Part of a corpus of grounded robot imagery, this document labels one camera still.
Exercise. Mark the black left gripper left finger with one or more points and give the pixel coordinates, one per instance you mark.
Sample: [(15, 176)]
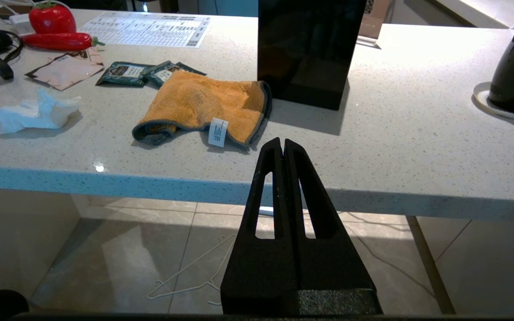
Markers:
[(261, 267)]

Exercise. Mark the torn pink foil sachet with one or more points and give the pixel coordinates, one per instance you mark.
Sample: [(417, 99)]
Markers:
[(67, 69)]

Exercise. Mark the red toy chili pepper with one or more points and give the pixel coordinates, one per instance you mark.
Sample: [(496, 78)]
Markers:
[(58, 41)]

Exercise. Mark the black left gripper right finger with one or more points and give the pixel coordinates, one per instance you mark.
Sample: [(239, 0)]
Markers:
[(333, 263)]

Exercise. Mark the crumpled white tissue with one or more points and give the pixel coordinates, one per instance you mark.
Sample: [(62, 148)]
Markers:
[(34, 113)]

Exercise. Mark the black cube tissue box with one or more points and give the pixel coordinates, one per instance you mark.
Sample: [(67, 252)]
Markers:
[(310, 49)]

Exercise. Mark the QR code table sign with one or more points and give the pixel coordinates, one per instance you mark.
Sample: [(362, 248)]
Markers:
[(375, 22)]

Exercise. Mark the white charger block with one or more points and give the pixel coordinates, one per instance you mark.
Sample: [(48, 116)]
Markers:
[(19, 18)]

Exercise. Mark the white round saucer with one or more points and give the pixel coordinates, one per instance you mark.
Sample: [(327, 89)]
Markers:
[(482, 96)]

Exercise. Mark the dark green tea packet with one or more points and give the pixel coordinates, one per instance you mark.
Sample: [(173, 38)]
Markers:
[(163, 73), (123, 73)]

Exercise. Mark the metal counter leg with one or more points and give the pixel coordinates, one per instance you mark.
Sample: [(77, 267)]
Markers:
[(431, 267)]

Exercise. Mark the red toy strawberry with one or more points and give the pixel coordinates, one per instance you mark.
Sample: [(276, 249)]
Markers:
[(51, 18)]

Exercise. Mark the printed paper sheet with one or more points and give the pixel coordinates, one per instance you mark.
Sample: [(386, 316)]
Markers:
[(145, 29)]

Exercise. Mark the orange microfibre cloth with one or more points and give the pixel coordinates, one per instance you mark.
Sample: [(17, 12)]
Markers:
[(203, 104)]

